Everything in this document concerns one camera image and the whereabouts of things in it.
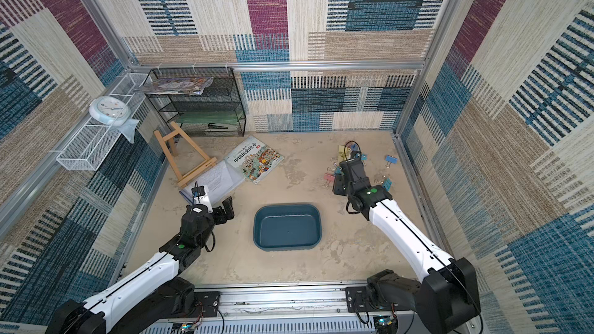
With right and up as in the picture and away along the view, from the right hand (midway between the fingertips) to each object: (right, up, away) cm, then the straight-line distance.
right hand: (343, 176), depth 84 cm
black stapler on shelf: (-57, +22, +28) cm, 67 cm away
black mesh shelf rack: (-61, +32, +25) cm, 73 cm away
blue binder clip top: (+10, +12, +27) cm, 31 cm away
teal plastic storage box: (-18, -20, +7) cm, 28 cm away
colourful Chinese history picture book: (-36, +6, +26) cm, 45 cm away
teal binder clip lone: (+21, -4, +16) cm, 27 cm away
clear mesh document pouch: (-51, -3, +21) cm, 55 cm away
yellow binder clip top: (+5, +9, +28) cm, 29 cm away
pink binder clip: (-3, -2, +18) cm, 18 cm away
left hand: (-45, -8, +1) cm, 45 cm away
